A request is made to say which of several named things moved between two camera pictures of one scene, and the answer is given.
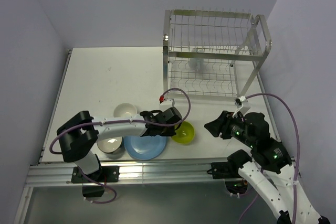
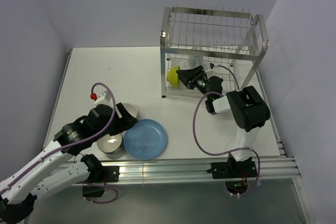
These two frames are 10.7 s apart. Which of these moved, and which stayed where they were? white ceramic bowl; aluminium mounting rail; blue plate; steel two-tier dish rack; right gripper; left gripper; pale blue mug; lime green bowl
Moved: left gripper; lime green bowl; right gripper; pale blue mug
Stayed: blue plate; white ceramic bowl; steel two-tier dish rack; aluminium mounting rail
